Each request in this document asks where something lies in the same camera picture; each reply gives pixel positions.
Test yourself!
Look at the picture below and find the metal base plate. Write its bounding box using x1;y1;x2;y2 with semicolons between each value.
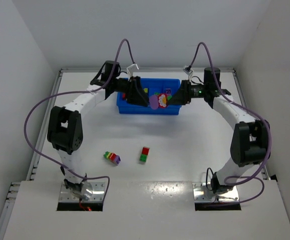
192;182;239;204
59;182;105;203

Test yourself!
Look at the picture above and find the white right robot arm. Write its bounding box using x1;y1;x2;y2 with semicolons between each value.
167;66;271;193

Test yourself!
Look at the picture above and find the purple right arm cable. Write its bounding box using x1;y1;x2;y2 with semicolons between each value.
188;41;272;204

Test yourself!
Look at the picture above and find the purple and green lego cluster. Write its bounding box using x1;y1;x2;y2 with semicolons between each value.
149;93;172;110

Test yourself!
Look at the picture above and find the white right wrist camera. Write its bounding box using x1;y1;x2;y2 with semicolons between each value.
182;65;194;81

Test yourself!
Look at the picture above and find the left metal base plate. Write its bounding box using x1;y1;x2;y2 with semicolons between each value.
59;182;105;203

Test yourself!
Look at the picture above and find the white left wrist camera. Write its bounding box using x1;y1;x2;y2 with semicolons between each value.
126;63;139;79

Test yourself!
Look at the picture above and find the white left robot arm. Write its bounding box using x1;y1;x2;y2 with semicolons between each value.
47;60;149;199

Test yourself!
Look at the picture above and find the small rainbow lego stack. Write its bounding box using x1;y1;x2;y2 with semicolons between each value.
103;151;121;165

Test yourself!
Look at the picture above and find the purple lego brick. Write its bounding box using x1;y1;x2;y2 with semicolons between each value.
165;88;172;96

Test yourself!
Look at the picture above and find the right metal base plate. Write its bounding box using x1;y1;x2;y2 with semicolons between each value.
192;182;239;204

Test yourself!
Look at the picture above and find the blue divided plastic tray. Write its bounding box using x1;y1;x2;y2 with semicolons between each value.
116;78;181;115

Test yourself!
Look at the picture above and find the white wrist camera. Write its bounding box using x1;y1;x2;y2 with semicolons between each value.
126;63;139;79
182;65;194;81

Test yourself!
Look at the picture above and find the red green lego stack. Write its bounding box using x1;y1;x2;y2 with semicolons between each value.
139;146;150;163

